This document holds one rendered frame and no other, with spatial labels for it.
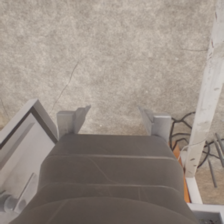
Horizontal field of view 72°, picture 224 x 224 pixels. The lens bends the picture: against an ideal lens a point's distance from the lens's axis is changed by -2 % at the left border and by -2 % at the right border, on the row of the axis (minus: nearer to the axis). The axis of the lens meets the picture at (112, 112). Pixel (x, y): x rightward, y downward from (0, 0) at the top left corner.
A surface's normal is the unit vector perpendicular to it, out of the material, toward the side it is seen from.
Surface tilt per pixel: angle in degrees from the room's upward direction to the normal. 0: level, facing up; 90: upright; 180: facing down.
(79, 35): 0
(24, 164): 90
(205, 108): 0
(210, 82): 0
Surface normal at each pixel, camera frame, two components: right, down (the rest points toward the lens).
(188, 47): -0.15, 0.65
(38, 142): 0.95, -0.11
